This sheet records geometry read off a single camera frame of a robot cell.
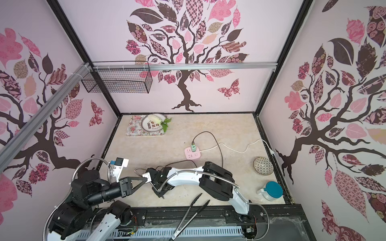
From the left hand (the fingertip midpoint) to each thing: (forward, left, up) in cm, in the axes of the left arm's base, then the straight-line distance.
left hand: (146, 185), depth 59 cm
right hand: (+6, 0, -25) cm, 26 cm away
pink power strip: (+26, -18, -22) cm, 38 cm away
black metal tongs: (-14, -12, -23) cm, 29 cm away
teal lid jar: (+3, -60, -19) cm, 63 cm away
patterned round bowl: (+19, -62, -24) cm, 69 cm away
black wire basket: (+66, +29, +9) cm, 72 cm away
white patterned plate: (+52, +14, -24) cm, 59 cm away
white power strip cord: (+34, -72, -28) cm, 85 cm away
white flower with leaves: (+54, +5, -22) cm, 58 cm away
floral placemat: (+50, +26, -25) cm, 62 cm away
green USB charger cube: (+29, -19, -19) cm, 39 cm away
